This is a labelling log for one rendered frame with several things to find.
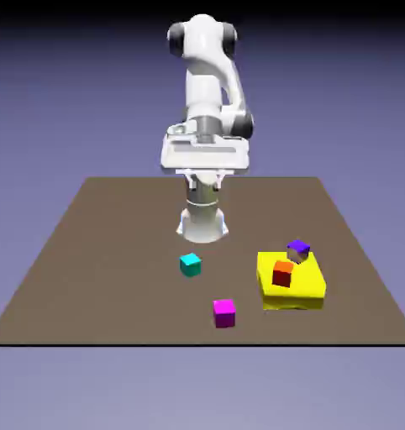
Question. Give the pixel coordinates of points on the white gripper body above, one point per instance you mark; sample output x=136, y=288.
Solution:
x=204, y=154

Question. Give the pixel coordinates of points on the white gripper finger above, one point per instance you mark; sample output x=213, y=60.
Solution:
x=218, y=181
x=192, y=181

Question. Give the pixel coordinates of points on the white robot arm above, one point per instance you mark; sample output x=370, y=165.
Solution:
x=202, y=67

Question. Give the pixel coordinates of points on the small cyan cube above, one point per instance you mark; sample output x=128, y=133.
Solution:
x=190, y=265

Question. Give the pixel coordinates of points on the small purple cube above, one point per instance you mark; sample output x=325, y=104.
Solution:
x=298, y=251

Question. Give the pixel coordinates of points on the small orange cube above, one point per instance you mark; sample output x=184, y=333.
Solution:
x=282, y=273

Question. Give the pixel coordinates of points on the small magenta cube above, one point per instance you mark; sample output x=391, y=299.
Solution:
x=224, y=313

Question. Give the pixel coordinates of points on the large yellow box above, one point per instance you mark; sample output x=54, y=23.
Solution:
x=300, y=285

